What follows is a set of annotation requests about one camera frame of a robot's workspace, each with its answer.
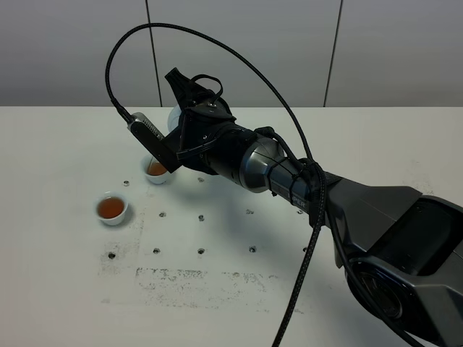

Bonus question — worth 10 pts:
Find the light blue teacup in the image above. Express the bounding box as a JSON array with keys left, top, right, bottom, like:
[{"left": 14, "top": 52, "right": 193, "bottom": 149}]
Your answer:
[
  {"left": 93, "top": 192, "right": 129, "bottom": 227},
  {"left": 141, "top": 155, "right": 176, "bottom": 185}
]

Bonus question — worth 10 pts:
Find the far light blue teacup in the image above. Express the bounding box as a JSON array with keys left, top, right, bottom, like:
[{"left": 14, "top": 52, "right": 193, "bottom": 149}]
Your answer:
[{"left": 141, "top": 155, "right": 176, "bottom": 185}]

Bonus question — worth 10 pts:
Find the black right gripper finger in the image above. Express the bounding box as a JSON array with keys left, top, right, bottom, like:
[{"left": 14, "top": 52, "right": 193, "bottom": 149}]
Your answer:
[{"left": 165, "top": 67, "right": 192, "bottom": 108}]

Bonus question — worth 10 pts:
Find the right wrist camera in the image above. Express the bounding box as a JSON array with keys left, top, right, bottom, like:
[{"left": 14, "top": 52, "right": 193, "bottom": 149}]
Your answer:
[{"left": 128, "top": 112, "right": 182, "bottom": 173}]

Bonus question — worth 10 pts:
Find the light blue porcelain teapot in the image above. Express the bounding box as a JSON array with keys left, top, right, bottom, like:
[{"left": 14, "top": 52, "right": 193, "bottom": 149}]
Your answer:
[{"left": 167, "top": 105, "right": 182, "bottom": 133}]

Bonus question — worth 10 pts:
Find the black right camera cable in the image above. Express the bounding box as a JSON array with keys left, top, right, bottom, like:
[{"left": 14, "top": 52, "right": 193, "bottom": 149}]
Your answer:
[{"left": 105, "top": 22, "right": 328, "bottom": 347}]

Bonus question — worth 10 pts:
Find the near light blue teacup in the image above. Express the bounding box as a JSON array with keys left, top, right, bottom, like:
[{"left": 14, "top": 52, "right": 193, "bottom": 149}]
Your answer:
[{"left": 93, "top": 192, "right": 129, "bottom": 227}]

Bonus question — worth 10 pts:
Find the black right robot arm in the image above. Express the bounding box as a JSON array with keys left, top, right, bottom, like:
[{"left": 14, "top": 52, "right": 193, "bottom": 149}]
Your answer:
[{"left": 166, "top": 69, "right": 462, "bottom": 346}]

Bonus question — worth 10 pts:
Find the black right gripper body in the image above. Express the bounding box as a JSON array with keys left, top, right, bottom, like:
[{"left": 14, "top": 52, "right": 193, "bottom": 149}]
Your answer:
[{"left": 176, "top": 111, "right": 253, "bottom": 174}]

